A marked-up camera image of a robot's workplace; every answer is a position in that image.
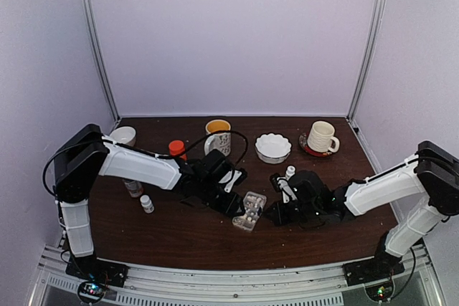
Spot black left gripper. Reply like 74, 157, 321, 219
197, 178, 246, 219

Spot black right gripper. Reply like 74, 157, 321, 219
264, 200, 321, 227

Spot orange pill bottle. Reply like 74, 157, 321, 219
168, 140, 186, 160

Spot clear plastic pill organizer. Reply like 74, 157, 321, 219
232, 191, 267, 231

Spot small white pill bottle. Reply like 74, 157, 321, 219
140, 195, 154, 214

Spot grey-capped orange label bottle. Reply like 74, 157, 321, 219
123, 179, 143, 199

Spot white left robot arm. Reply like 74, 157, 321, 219
52, 124, 247, 280

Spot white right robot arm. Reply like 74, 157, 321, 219
263, 140, 458, 279

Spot white pills in organizer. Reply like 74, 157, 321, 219
240, 196, 262, 227

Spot yellow-lined patterned mug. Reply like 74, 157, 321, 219
204, 119, 231, 156

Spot white ribbed cup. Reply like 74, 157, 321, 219
307, 120, 340, 153

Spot red saucer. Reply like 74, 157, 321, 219
298, 133, 333, 158

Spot white scalloped dish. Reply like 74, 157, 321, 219
255, 133, 292, 164

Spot white ceramic bowl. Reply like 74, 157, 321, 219
108, 126, 137, 147

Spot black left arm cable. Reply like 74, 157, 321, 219
42, 130, 250, 199

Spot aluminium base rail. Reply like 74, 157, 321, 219
29, 242, 438, 306

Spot aluminium frame post right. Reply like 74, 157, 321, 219
346, 0, 387, 126

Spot aluminium frame post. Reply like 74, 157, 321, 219
82, 0, 121, 125
346, 0, 387, 126

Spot aluminium frame post left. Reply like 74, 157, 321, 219
82, 0, 121, 125

